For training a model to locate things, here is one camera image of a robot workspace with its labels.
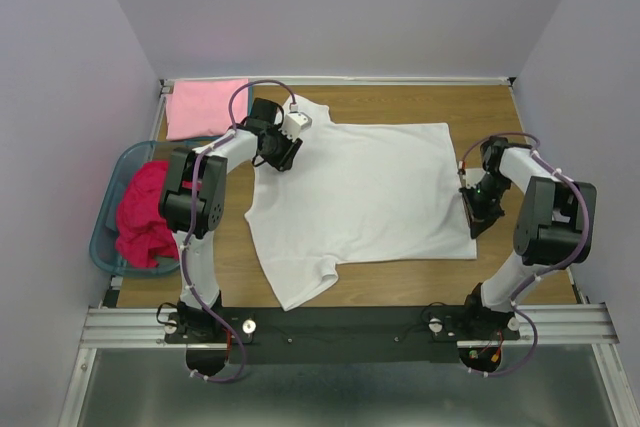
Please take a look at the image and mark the blue plastic basket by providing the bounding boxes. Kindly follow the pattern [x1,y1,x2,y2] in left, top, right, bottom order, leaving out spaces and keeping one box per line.
[89,139,198,279]

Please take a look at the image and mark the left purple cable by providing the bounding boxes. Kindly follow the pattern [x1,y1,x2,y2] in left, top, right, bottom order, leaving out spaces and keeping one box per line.
[178,78,300,385]

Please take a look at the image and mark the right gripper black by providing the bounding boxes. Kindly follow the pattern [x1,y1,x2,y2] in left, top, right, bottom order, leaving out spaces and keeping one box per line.
[458,172,511,239]

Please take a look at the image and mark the folded teal t-shirt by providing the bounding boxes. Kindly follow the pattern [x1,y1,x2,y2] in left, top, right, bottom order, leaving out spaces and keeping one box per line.
[167,79,255,144]

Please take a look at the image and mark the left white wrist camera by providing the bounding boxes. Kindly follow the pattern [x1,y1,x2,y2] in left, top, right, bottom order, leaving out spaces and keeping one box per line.
[280,103,312,141]

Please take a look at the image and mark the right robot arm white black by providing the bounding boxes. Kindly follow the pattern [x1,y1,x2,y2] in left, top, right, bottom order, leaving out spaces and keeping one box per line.
[456,132,597,340]

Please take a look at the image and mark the red t-shirt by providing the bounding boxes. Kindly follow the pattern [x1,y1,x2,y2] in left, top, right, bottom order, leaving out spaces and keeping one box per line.
[115,160,178,269]

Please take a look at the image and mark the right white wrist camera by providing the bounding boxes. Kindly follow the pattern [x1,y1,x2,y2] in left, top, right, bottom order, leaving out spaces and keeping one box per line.
[458,161,484,188]

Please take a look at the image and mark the white t-shirt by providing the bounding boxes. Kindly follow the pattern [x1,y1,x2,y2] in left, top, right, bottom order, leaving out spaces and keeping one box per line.
[245,97,477,311]

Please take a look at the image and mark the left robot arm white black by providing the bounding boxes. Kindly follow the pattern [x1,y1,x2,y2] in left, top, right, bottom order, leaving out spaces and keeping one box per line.
[156,98,312,344]

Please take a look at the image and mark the aluminium frame rail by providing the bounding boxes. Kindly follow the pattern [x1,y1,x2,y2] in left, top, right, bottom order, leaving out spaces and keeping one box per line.
[59,304,639,426]

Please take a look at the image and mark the folded pink t-shirt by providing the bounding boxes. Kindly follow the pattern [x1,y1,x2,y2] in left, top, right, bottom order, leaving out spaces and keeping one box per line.
[165,77,251,142]

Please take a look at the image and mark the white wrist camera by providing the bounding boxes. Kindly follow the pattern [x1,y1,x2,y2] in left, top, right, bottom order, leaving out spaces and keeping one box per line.
[280,103,312,141]
[458,161,484,188]

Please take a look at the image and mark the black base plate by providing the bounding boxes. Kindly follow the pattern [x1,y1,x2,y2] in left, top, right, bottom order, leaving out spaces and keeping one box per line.
[156,303,520,377]

